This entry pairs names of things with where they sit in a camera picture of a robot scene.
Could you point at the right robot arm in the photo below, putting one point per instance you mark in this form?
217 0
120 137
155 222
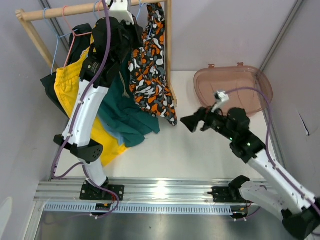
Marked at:
296 207

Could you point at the camouflage patterned shorts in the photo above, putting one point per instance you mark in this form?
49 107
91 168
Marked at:
147 73

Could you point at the aluminium mounting rail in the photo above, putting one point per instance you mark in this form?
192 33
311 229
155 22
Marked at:
171 191

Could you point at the yellow shorts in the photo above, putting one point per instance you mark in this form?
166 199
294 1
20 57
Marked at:
111 149

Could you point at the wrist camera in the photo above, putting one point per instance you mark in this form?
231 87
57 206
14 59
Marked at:
221 97
119 9

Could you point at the black shorts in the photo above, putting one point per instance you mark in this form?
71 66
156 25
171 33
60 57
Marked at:
62 86

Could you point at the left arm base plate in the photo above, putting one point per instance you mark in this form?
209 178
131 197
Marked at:
91 193

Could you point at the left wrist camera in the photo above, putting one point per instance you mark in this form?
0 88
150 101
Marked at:
119 9

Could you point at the dark green shorts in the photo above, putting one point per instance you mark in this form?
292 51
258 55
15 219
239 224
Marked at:
119 110

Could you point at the light blue shorts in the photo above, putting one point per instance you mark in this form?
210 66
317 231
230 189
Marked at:
114 133

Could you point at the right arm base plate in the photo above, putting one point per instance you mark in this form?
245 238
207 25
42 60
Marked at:
224 194

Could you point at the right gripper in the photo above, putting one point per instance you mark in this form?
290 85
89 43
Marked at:
203 114

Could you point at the pink translucent plastic basin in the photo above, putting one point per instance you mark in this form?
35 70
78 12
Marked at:
209 80

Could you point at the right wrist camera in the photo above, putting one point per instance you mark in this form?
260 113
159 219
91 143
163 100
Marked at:
221 97

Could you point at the slotted cable duct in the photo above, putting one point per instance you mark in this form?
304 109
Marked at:
140 208

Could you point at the wooden clothes rack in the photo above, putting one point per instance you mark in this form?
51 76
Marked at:
26 19

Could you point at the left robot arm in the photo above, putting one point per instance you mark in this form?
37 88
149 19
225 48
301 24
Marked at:
113 40

